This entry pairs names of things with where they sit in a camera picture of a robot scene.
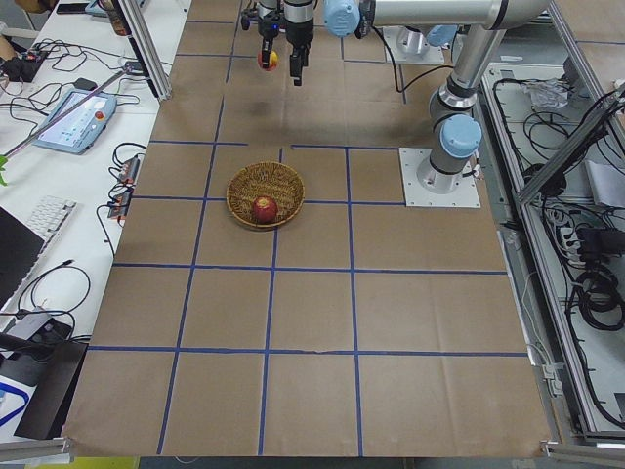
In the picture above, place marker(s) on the red apple in basket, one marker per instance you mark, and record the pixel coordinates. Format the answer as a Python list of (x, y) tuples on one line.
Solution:
[(264, 210)]

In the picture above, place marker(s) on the black box on desk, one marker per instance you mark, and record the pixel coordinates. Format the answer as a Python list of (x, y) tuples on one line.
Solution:
[(24, 66)]

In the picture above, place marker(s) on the white keyboard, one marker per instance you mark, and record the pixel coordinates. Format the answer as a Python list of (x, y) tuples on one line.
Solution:
[(49, 216)]

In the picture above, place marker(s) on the red yellow apple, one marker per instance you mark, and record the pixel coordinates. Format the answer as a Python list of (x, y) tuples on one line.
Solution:
[(272, 61)]

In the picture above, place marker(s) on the blue teach pendant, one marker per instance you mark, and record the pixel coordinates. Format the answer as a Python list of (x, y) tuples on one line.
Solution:
[(77, 132)]

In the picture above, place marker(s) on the aluminium frame post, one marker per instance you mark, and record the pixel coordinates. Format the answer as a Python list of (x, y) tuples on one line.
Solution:
[(144, 49)]

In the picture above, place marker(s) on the black monitor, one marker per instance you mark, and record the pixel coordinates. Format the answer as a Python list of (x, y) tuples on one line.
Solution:
[(20, 249)]

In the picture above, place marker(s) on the round wicker basket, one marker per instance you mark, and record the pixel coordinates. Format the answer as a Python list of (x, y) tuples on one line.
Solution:
[(277, 180)]

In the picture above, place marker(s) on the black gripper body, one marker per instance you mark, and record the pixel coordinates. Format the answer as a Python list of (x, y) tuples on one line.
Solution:
[(297, 32), (267, 29)]

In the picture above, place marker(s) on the aluminium diagonal strut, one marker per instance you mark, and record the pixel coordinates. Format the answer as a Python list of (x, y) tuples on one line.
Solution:
[(591, 129)]

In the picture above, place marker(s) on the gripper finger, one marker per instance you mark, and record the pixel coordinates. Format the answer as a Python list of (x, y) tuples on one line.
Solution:
[(305, 49), (266, 49), (295, 67)]

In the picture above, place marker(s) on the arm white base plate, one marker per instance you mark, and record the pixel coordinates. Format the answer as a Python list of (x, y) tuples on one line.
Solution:
[(415, 53), (425, 187)]

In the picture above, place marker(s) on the orange black adapter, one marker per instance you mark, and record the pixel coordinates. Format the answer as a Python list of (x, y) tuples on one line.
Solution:
[(119, 206), (129, 171)]

